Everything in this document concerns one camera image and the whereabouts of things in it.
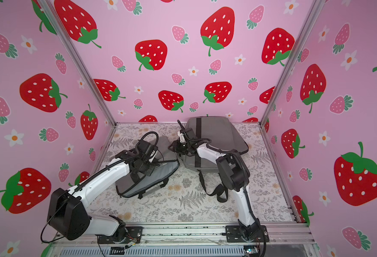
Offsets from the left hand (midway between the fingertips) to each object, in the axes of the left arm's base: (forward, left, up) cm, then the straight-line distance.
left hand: (151, 166), depth 85 cm
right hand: (+12, -8, -1) cm, 14 cm away
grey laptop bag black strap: (+28, -41, -2) cm, 50 cm away
